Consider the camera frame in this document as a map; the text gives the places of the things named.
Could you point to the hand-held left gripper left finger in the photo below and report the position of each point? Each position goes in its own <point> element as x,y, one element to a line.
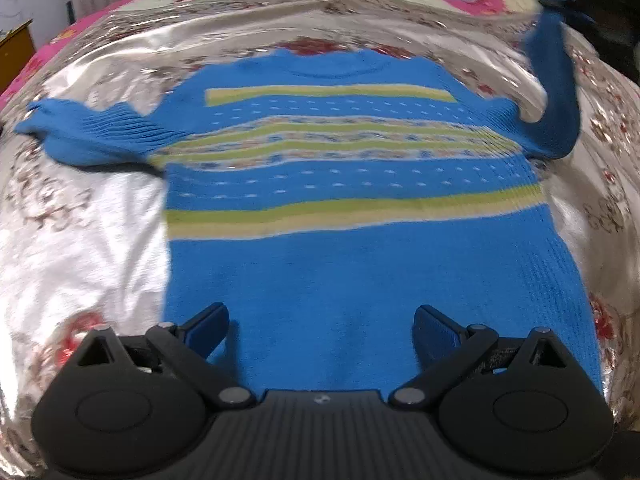
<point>202,330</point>

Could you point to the silver floral satin blanket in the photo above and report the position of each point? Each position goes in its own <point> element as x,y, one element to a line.
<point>75,240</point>

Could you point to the blue striped knit sweater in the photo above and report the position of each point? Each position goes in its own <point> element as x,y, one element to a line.
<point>350,285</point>

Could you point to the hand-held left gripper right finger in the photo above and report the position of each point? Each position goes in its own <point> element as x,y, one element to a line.
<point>437,330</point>

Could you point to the pink and cream floral bedsheet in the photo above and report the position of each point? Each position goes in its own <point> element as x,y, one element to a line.
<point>60,42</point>

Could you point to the yellow wooden cabinet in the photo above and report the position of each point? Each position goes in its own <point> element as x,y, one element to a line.
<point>15,55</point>

